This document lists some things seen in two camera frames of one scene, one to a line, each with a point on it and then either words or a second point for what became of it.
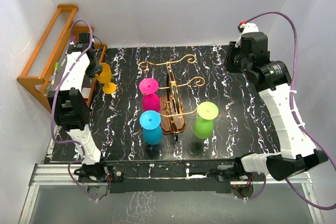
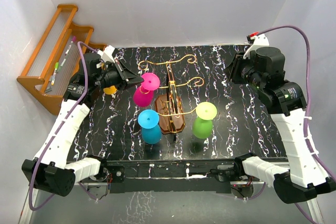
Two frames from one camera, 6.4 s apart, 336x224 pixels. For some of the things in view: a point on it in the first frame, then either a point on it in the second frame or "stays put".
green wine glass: (203, 124) stays put
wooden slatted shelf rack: (43, 71) stays put
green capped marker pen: (56, 67) stays put
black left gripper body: (94, 68) to (112, 77)
